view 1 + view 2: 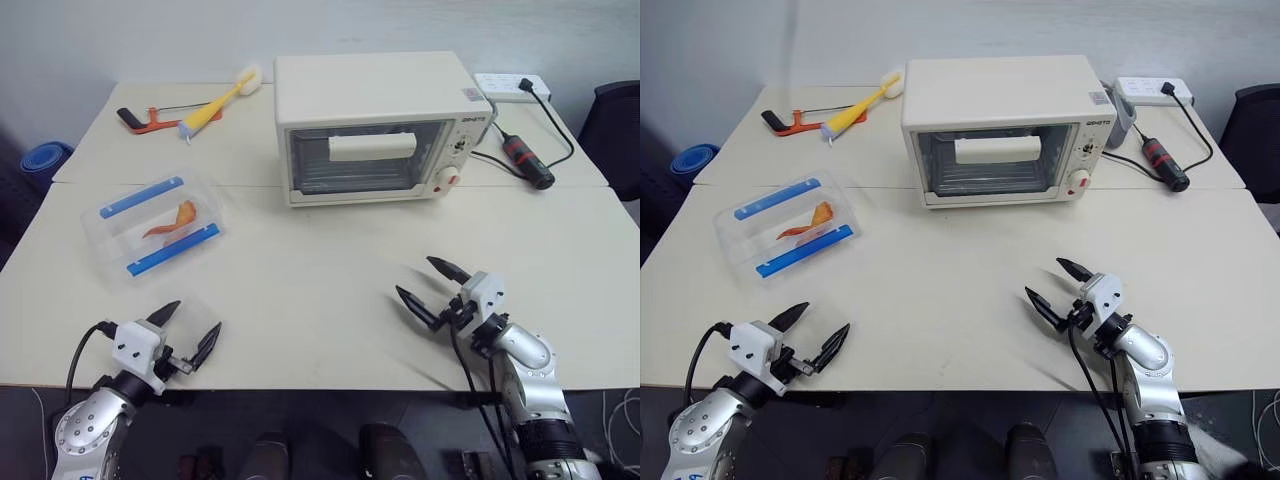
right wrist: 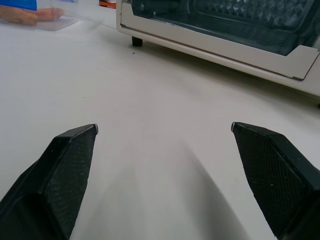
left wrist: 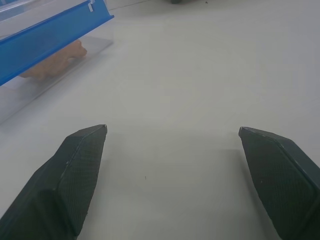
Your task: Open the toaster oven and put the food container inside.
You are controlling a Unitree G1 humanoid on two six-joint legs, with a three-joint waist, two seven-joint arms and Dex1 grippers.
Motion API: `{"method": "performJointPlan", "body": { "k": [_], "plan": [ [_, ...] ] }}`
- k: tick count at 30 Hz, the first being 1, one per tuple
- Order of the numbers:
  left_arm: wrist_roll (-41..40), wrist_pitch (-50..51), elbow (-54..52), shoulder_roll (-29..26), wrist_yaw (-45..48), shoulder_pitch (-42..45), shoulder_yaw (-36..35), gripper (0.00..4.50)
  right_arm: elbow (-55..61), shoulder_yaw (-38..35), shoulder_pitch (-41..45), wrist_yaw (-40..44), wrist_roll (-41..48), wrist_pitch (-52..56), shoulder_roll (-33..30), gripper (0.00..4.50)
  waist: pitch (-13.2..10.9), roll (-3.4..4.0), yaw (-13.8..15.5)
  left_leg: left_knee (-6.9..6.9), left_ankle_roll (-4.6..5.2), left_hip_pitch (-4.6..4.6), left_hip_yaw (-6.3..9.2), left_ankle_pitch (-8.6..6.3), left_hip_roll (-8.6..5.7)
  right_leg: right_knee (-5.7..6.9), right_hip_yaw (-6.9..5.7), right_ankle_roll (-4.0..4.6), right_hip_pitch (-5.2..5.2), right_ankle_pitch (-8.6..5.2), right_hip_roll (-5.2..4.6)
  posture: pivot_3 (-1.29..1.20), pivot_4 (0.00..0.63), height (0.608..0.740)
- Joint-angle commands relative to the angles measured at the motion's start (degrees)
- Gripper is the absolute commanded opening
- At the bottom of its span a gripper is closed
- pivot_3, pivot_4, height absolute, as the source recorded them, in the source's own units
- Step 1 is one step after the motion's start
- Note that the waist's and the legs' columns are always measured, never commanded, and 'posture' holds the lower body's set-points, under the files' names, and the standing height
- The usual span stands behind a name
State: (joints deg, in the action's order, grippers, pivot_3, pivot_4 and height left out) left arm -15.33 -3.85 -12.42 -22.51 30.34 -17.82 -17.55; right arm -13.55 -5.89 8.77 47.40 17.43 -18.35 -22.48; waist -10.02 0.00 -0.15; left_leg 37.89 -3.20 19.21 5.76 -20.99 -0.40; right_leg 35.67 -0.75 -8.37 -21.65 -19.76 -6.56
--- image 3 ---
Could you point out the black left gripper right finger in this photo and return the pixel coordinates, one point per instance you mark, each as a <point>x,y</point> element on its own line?
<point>280,180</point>

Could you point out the clear box with blue rim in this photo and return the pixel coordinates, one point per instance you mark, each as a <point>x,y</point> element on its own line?
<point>42,45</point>

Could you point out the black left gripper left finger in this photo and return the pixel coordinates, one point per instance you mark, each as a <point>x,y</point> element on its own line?
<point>65,182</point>

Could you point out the tan bread piece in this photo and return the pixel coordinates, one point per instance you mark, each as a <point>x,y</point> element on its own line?
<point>53,63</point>

